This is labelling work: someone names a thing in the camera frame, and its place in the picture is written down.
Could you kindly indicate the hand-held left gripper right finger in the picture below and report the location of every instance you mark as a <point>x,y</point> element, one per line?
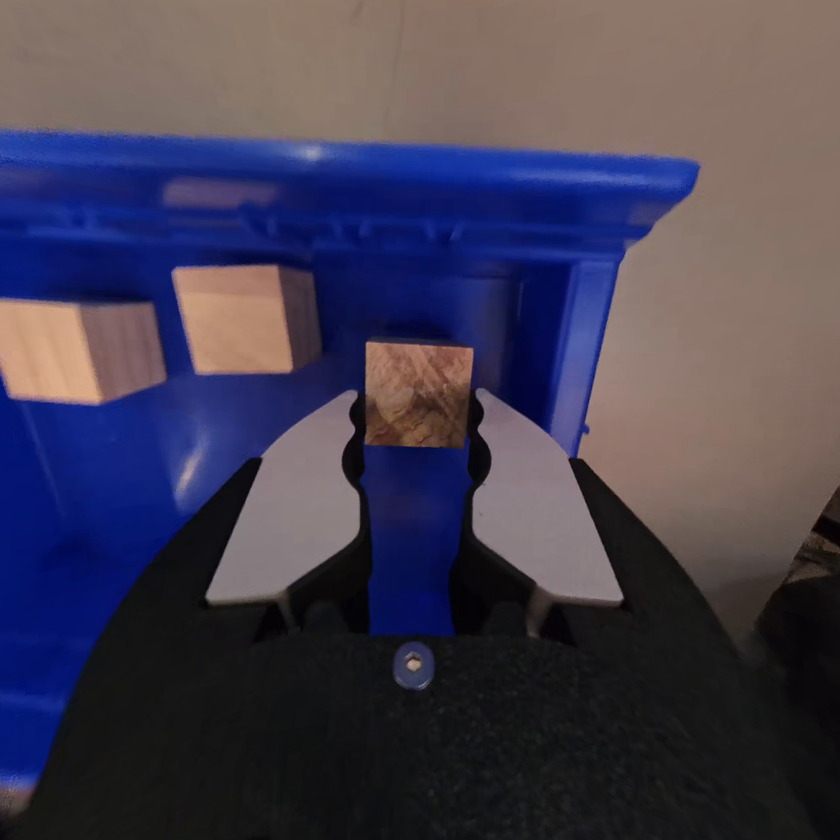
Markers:
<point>544,518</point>

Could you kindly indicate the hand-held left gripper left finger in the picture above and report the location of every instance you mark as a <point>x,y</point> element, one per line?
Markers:
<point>289,518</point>

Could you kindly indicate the blue plastic bin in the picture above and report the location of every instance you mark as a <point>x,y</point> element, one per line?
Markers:
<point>131,492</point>

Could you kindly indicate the grey desk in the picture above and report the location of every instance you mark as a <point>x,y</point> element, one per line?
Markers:
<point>394,65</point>

